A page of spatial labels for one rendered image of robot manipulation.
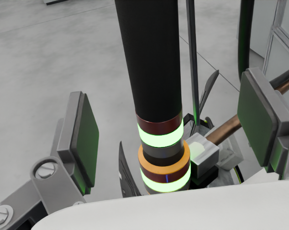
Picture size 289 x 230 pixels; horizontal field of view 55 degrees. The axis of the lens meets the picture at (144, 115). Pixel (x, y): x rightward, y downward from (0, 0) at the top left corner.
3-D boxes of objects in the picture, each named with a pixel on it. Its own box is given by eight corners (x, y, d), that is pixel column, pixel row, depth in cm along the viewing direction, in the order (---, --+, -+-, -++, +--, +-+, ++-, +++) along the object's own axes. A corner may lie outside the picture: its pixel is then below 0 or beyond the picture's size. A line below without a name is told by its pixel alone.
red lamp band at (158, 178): (166, 135, 26) (165, 126, 25) (201, 162, 23) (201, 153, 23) (129, 161, 24) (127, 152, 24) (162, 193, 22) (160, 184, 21)
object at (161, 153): (164, 121, 24) (163, 111, 23) (192, 142, 22) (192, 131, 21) (133, 141, 23) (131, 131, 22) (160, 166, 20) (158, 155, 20)
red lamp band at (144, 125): (162, 98, 22) (160, 86, 21) (192, 118, 20) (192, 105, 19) (128, 118, 21) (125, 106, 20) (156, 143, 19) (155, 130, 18)
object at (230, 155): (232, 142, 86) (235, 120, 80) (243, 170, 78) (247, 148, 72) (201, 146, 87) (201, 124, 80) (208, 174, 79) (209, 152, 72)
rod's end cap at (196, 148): (193, 150, 28) (193, 137, 27) (208, 161, 27) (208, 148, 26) (179, 161, 28) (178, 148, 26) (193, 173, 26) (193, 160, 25)
